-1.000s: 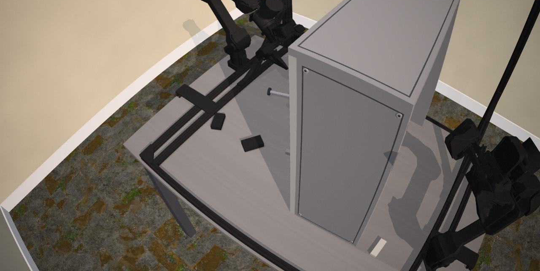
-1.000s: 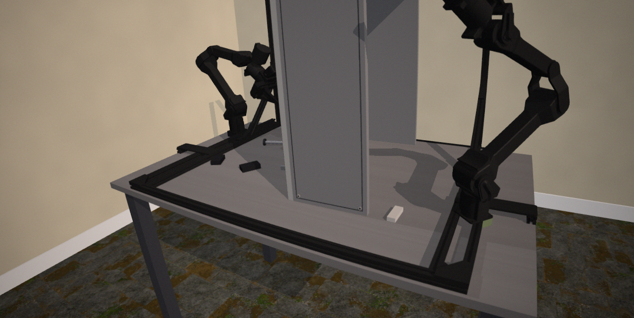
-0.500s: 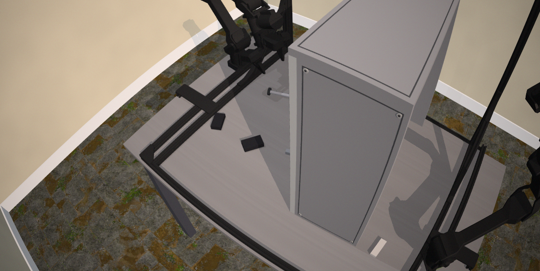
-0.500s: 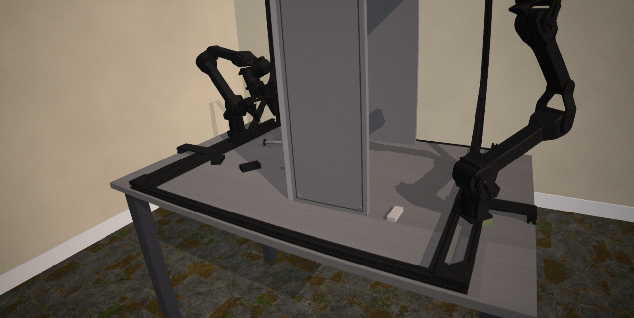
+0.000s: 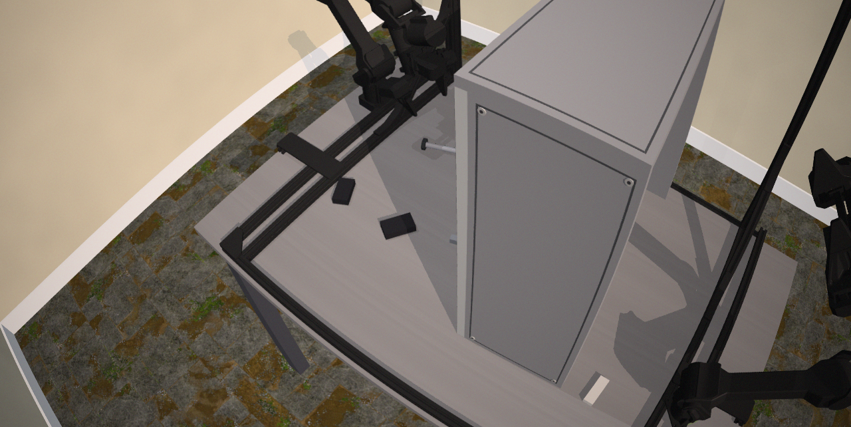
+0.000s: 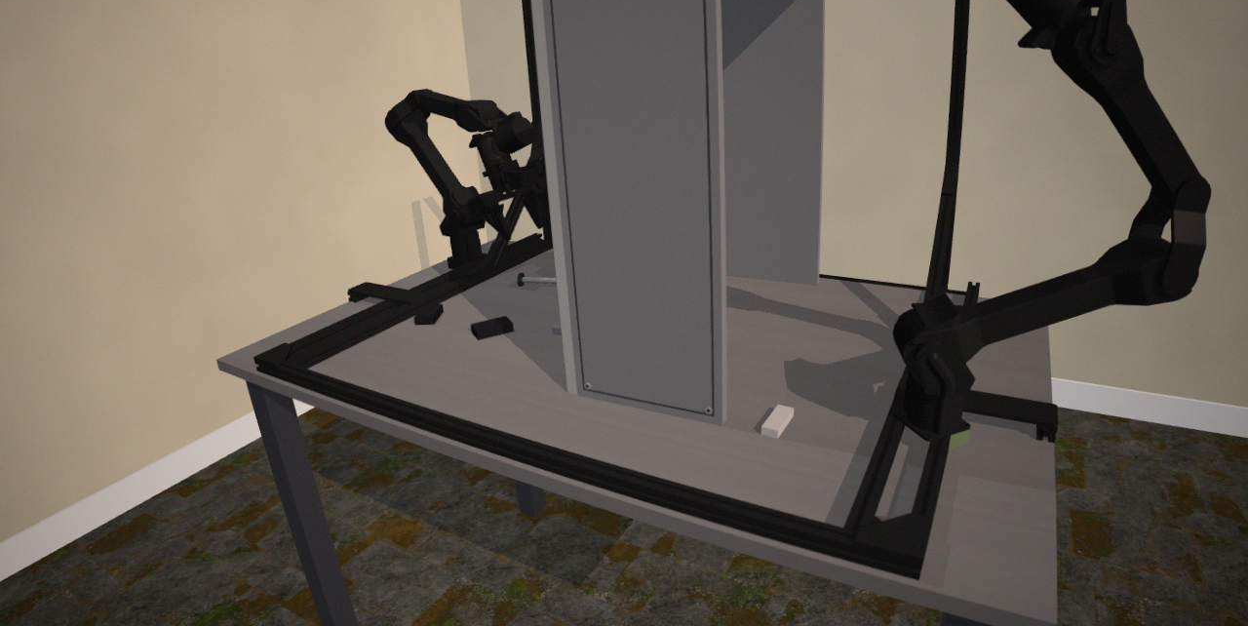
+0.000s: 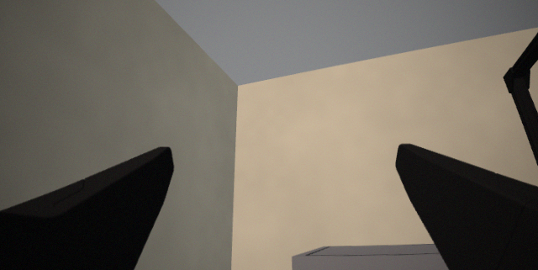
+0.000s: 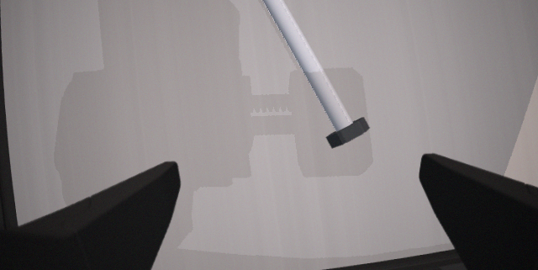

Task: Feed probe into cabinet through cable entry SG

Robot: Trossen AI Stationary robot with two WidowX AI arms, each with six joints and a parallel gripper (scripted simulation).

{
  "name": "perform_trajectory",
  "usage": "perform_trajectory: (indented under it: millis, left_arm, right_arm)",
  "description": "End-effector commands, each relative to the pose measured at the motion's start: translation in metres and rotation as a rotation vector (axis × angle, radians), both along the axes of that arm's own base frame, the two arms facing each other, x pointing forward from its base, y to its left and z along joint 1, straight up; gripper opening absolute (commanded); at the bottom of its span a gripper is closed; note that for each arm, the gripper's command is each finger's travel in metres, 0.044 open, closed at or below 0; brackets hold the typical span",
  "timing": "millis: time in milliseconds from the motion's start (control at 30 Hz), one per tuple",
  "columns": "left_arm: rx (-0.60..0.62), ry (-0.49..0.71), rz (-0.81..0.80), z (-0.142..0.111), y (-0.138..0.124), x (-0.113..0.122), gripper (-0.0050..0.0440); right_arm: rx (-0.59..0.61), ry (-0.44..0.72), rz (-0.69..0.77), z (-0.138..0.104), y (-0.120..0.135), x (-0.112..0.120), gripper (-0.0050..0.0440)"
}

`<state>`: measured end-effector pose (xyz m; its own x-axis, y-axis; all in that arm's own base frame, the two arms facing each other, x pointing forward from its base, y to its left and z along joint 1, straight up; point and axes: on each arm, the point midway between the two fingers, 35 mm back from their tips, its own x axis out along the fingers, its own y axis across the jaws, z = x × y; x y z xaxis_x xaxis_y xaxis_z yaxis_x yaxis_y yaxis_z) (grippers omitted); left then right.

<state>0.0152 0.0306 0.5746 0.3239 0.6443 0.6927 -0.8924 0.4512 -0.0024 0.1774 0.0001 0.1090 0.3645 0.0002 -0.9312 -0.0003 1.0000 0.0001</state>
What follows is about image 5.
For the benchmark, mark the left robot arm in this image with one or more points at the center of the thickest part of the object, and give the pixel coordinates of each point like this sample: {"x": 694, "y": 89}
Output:
{"x": 703, "y": 386}

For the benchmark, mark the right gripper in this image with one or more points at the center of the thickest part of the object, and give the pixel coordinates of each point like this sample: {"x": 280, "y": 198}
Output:
{"x": 398, "y": 87}

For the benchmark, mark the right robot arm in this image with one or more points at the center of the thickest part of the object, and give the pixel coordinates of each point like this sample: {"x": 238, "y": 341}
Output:
{"x": 374, "y": 61}

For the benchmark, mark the beige rectangular block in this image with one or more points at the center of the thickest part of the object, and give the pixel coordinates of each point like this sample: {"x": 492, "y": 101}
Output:
{"x": 595, "y": 391}

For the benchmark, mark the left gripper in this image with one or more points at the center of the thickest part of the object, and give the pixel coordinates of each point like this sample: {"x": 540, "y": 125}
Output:
{"x": 830, "y": 183}

